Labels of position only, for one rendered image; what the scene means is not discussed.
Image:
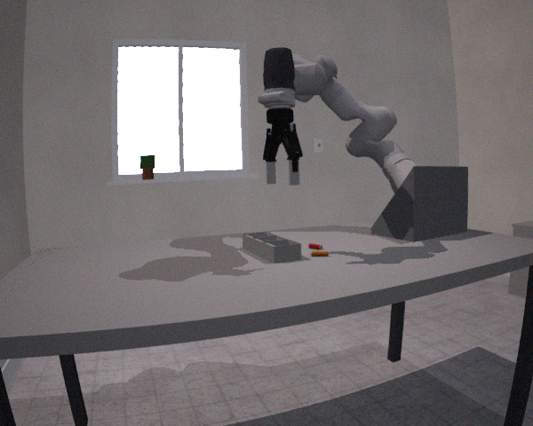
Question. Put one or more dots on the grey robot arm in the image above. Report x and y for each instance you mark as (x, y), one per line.
(311, 79)

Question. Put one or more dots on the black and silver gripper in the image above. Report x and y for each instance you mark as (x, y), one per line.
(282, 126)

